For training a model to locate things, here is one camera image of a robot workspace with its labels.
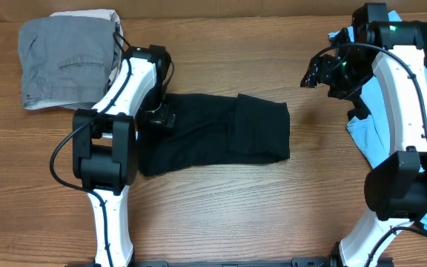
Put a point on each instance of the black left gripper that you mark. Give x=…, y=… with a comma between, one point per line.
x=166, y=116

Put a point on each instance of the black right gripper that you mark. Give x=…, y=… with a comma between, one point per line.
x=320, y=72

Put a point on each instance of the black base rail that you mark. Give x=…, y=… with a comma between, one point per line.
x=294, y=262

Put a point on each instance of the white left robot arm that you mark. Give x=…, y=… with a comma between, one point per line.
x=104, y=145

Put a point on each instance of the light blue t-shirt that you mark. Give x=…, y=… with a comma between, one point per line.
x=374, y=153

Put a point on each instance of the black t-shirt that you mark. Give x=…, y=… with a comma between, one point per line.
x=215, y=130

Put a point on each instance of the folded grey trousers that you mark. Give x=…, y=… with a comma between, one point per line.
x=67, y=61

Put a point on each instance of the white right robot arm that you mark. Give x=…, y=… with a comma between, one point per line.
x=396, y=190

